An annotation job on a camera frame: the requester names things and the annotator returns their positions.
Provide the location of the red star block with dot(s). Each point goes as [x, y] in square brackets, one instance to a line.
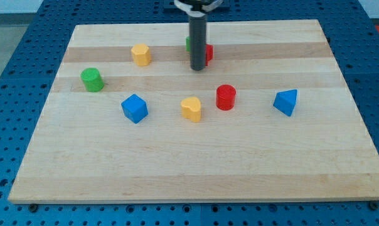
[209, 54]

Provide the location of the yellow heart block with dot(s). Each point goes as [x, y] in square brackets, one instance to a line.
[191, 109]

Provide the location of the red cylinder block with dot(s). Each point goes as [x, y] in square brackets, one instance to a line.
[225, 97]

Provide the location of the blue cube block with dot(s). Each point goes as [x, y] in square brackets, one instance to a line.
[134, 108]

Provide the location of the green block behind tool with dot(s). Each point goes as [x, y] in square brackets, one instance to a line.
[187, 43]

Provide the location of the yellow hexagon block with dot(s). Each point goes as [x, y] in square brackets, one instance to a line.
[141, 54]

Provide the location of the wooden board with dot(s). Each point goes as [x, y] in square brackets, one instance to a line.
[85, 150]

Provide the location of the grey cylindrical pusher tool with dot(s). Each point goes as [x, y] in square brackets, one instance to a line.
[197, 40]

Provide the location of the blue triangle block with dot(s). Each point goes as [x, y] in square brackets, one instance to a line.
[286, 101]

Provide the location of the green cylinder block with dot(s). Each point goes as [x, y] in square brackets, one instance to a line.
[92, 80]

